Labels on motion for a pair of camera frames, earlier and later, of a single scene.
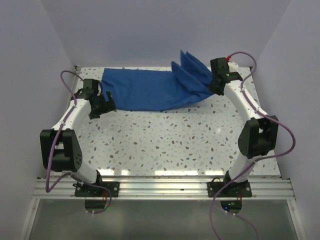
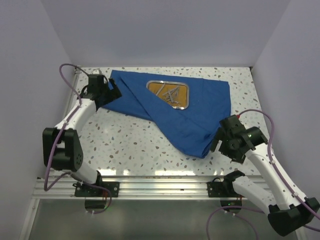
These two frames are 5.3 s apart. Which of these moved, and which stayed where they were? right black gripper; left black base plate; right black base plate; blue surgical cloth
Moved: blue surgical cloth; right black gripper
Stayed: left black base plate; right black base plate
